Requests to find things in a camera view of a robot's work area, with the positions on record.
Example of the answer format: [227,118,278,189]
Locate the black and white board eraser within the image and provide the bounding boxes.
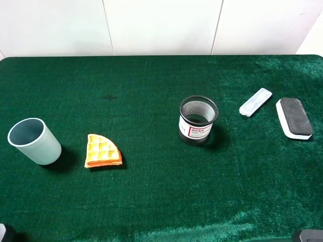
[276,97,313,140]

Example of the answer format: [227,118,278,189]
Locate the black mesh pen holder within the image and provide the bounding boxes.
[178,95,219,146]

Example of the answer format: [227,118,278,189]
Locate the orange waffle slice toy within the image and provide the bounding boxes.
[84,134,123,168]

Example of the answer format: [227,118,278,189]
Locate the green velvet tablecloth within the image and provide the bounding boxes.
[1,55,322,241]

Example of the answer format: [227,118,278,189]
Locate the white translucent plastic case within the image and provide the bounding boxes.
[239,88,272,117]

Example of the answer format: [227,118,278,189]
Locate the grey-blue plastic cup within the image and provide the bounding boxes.
[8,118,62,165]

